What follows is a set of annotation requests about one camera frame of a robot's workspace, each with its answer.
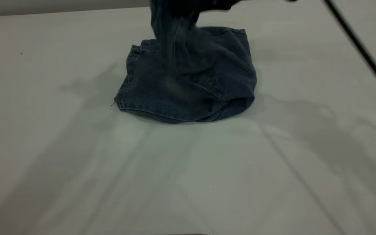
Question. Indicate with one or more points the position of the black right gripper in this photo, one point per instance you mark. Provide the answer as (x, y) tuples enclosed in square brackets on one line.
[(204, 5)]

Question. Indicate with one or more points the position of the blue denim pants with print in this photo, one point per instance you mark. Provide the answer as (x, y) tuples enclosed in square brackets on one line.
[(188, 81)]

